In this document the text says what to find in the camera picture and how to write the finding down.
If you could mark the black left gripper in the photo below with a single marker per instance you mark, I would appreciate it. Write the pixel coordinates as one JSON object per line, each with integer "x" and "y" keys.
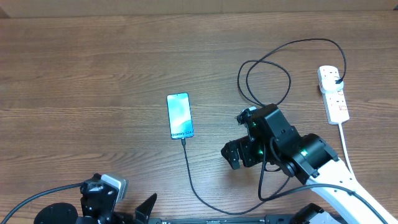
{"x": 142, "y": 212}

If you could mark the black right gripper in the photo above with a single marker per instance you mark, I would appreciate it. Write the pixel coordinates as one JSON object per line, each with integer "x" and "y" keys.
{"x": 245, "y": 146}

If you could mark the blue Galaxy smartphone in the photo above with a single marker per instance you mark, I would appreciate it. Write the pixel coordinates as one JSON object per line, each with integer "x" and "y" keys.
{"x": 180, "y": 116}

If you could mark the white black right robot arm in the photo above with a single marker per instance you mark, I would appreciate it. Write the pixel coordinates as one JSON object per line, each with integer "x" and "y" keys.
{"x": 309, "y": 158}

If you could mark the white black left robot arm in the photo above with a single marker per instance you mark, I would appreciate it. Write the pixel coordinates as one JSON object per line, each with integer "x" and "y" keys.
{"x": 59, "y": 213}

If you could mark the white charger plug adapter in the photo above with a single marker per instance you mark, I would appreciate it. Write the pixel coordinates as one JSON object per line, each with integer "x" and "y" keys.
{"x": 330, "y": 84}

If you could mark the white power strip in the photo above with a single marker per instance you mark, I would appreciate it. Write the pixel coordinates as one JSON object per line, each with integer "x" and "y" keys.
{"x": 335, "y": 103}

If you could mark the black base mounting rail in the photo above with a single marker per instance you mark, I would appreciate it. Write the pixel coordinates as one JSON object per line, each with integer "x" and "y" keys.
{"x": 310, "y": 214}

